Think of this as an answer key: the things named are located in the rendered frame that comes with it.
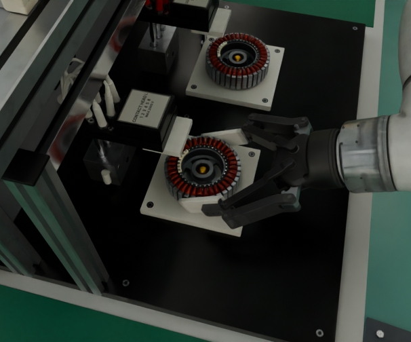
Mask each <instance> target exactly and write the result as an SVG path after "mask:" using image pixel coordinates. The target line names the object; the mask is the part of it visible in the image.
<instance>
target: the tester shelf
mask: <svg viewBox="0 0 411 342"><path fill-rule="evenodd" d="M107 1H108V0H38V2H37V3H36V4H35V6H34V7H33V9H32V10H31V11H30V13H29V14H28V15H24V14H21V13H16V12H9V11H7V10H5V9H4V8H3V7H0V179H1V177H2V176H3V173H4V172H5V171H6V169H7V167H8V166H9V164H10V162H11V161H12V159H13V157H14V156H15V154H16V152H17V150H18V149H19V147H20V145H21V144H22V142H23V140H24V139H25V137H26V135H27V134H28V132H29V130H30V129H31V127H32V126H33V124H34V122H35V120H36V119H37V117H38V116H39V114H40V112H41V110H42V109H43V107H44V106H45V104H46V102H47V100H48V99H49V97H50V96H51V94H52V92H53V91H54V89H55V87H56V86H57V84H58V82H59V81H60V79H61V77H62V76H63V74H64V72H65V70H66V69H67V67H68V65H69V64H70V62H71V60H72V59H73V57H74V55H75V54H76V52H77V50H78V49H79V47H80V45H81V44H82V42H83V40H84V39H85V37H86V35H87V34H88V32H89V31H90V29H91V27H92V25H93V24H94V22H95V21H96V19H97V17H98V15H99V14H100V12H101V11H102V8H103V7H104V5H105V4H106V2H107Z"/></svg>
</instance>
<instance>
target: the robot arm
mask: <svg viewBox="0 0 411 342"><path fill-rule="evenodd" d="M398 62H399V75H400V78H401V81H402V103H401V107H400V110H399V113H397V114H393V115H381V116H380V117H371V118H366V119H356V120H351V121H346V122H345V123H344V124H343V125H342V127H341V129H340V130H339V129H338V128H333V129H328V130H318V131H314V132H313V128H312V126H311V124H310V122H309V120H308V118H307V117H297V118H293V119H292V118H287V117H278V116H272V115H263V114H257V113H251V114H249V115H248V119H249V120H248V121H247V123H244V124H243V125H242V126H236V127H230V128H226V129H224V131H219V132H210V133H205V134H201V137H202V140H203V136H208V138H209V137H210V136H211V137H214V139H215V138H219V139H220V141H221V140H223V141H225V142H226V143H225V144H227V143H228V144H230V145H231V146H235V145H246V144H248V141H249V140H250V142H251V140H252V141H254V142H256V143H258V144H260V145H262V146H264V147H266V148H268V149H270V150H272V151H274V155H273V157H274V160H273V163H272V164H271V170H269V171H268V172H266V173H265V174H264V176H263V177H262V178H261V179H260V180H258V181H256V182H255V183H252V184H251V185H249V186H248V187H246V188H245V189H242V190H241V191H239V192H238V193H236V194H234V195H232V196H231V197H229V198H227V199H225V198H224V197H223V196H222V195H217V196H207V197H190V198H180V199H179V202H178V203H179V204H180V205H181V206H182V207H183V208H184V209H185V210H186V211H187V212H188V213H198V212H203V213H204V214H205V215H206V216H222V219H223V221H224V222H225V223H226V224H227V225H228V226H229V227H230V228H231V229H236V228H238V227H242V226H244V225H247V224H250V223H253V222H256V221H259V220H262V219H265V218H268V217H270V216H274V215H276V214H279V213H282V212H298V211H299V210H300V209H301V205H300V204H299V202H298V200H299V195H300V191H302V190H304V189H308V188H314V189H342V188H344V187H345V186H346V187H347V189H348V190H349V191H350V192H352V193H371V192H385V191H386V192H394V191H411V0H406V3H405V6H404V9H403V12H402V16H401V20H400V25H399V41H398ZM268 132H274V133H279V134H286V135H290V136H296V137H294V138H293V139H291V140H287V139H285V138H282V137H280V136H278V135H277V136H274V135H272V134H270V133H268ZM247 137H248V138H249V140H248V139H247ZM274 178H276V180H277V181H278V182H279V183H274V181H273V179H274ZM287 188H289V190H288V191H284V190H285V189H287ZM280 192H281V194H278V193H280ZM272 194H276V195H272ZM270 195H272V196H270ZM232 206H233V207H232Z"/></svg>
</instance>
